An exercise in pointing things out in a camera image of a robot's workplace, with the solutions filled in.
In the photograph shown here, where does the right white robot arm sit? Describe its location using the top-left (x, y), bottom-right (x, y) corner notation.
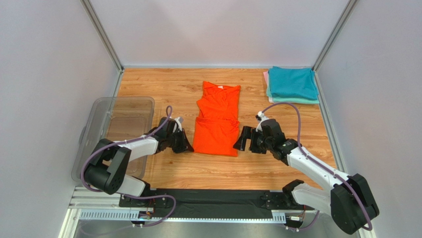
top-left (233, 119), bottom-right (380, 235)

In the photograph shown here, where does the pink folded t shirt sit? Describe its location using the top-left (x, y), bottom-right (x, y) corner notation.
top-left (263, 71), bottom-right (273, 103)

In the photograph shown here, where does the clear plastic bin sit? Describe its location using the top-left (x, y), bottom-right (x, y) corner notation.
top-left (71, 97), bottom-right (155, 182)

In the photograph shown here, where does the aluminium frame rail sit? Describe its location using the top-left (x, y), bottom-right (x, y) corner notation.
top-left (57, 186), bottom-right (376, 238)

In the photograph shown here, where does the orange t shirt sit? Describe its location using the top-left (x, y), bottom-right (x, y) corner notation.
top-left (193, 81), bottom-right (241, 157)

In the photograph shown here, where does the right aluminium corner post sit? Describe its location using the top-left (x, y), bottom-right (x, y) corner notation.
top-left (313, 0), bottom-right (359, 72)

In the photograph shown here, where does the mint folded t shirt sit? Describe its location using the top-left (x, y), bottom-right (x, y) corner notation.
top-left (265, 79), bottom-right (319, 105)

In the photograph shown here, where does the teal folded t shirt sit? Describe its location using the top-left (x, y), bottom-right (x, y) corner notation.
top-left (268, 66), bottom-right (319, 100)

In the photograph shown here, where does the left aluminium corner post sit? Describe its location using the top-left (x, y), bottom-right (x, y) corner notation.
top-left (80, 0), bottom-right (124, 73)

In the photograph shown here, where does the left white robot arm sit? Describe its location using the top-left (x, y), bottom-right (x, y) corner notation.
top-left (80, 117), bottom-right (194, 197)

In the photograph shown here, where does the aluminium corner post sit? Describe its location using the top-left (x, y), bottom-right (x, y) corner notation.
top-left (80, 0), bottom-right (124, 73)
top-left (313, 0), bottom-right (359, 72)

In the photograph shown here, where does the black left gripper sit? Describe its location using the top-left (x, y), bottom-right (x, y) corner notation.
top-left (166, 127), bottom-right (195, 153)

